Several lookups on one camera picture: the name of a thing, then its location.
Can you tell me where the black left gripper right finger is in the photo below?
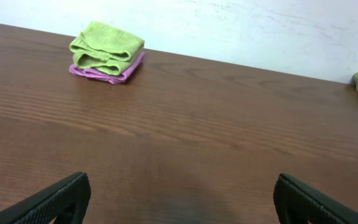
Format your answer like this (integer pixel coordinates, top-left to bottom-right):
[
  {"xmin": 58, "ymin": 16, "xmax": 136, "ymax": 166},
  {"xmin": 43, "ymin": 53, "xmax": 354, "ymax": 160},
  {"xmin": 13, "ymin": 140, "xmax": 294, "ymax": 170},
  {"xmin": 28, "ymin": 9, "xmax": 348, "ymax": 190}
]
[{"xmin": 273, "ymin": 173, "xmax": 358, "ymax": 224}]

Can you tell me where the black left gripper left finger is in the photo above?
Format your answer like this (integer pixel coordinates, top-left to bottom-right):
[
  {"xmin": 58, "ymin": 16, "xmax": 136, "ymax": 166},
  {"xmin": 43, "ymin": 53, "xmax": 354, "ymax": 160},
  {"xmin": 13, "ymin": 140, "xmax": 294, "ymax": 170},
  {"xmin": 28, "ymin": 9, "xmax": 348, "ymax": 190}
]
[{"xmin": 0, "ymin": 172, "xmax": 91, "ymax": 224}]

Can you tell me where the folded pink cloth under green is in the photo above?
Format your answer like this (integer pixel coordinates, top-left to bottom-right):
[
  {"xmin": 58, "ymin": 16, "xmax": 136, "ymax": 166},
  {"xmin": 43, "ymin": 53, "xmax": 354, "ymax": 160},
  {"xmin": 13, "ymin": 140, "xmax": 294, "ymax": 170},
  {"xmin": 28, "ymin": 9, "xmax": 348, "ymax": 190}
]
[{"xmin": 69, "ymin": 52, "xmax": 145, "ymax": 85}]

